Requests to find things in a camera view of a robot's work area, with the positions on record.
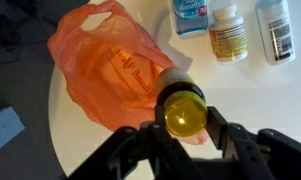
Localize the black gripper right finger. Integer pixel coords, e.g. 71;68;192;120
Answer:
206;105;301;180

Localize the white bottle with barcode label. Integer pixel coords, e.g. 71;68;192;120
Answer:
255;0;297;66

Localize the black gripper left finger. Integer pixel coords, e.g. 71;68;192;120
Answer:
68;104;206;180

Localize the orange plastic bag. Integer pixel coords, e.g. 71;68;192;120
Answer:
46;0;210;146

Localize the brown bottle with yellow cap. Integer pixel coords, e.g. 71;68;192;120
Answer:
155;66;209;138

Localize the white bottle with yellow label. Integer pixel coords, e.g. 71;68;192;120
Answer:
208;3;249;64

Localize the blue grey packet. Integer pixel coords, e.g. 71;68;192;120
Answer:
171;0;210;37

